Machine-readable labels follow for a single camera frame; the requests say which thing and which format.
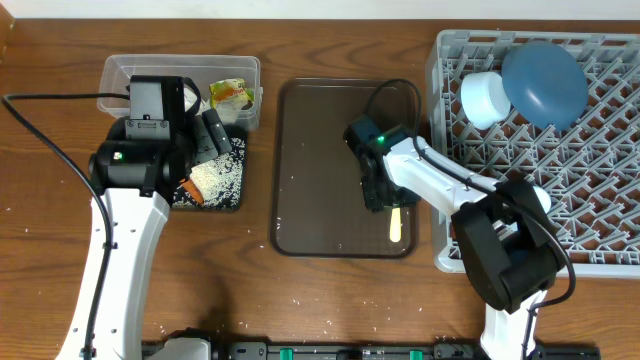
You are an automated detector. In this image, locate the white tissue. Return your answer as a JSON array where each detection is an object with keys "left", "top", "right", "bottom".
[{"left": 217, "top": 102, "right": 253, "bottom": 128}]

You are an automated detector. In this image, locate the white rice pile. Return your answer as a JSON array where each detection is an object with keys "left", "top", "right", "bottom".
[{"left": 173, "top": 138, "right": 246, "bottom": 212}]

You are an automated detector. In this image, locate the orange carrot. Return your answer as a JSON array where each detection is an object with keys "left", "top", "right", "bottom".
[{"left": 180, "top": 178, "right": 204, "bottom": 205}]

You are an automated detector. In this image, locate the green yellow snack wrapper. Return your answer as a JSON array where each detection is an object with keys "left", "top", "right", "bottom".
[{"left": 209, "top": 78, "right": 255, "bottom": 110}]

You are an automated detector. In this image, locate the yellow plastic spoon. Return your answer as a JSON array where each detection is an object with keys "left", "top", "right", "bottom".
[{"left": 389, "top": 208, "right": 402, "bottom": 243}]

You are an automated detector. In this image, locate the light blue rice bowl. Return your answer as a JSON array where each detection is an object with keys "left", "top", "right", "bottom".
[{"left": 461, "top": 72, "right": 511, "bottom": 130}]

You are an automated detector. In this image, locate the blue plate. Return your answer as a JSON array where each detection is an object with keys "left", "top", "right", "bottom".
[{"left": 501, "top": 40, "right": 589, "bottom": 131}]

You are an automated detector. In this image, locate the blue cup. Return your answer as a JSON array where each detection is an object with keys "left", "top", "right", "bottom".
[{"left": 533, "top": 186, "right": 552, "bottom": 214}]

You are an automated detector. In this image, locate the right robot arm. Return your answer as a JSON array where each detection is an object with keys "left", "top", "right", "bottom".
[{"left": 343, "top": 115, "right": 571, "bottom": 359}]

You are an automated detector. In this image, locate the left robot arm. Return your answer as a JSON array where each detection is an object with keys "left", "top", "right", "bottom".
[{"left": 58, "top": 75, "right": 228, "bottom": 359}]

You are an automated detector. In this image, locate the black waste tray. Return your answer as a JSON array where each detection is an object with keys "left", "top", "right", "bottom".
[{"left": 103, "top": 121, "right": 248, "bottom": 212}]

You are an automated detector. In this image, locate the grey dishwasher rack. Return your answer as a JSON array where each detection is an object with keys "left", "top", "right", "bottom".
[{"left": 426, "top": 30, "right": 639, "bottom": 279}]

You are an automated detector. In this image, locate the dark brown serving tray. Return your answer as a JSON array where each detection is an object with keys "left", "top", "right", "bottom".
[{"left": 270, "top": 78, "right": 418, "bottom": 259}]

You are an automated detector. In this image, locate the clear plastic bin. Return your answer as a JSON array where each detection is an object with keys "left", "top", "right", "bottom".
[{"left": 99, "top": 54, "right": 263, "bottom": 131}]

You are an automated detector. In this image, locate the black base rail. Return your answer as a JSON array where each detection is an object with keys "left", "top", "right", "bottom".
[{"left": 142, "top": 342, "right": 602, "bottom": 360}]

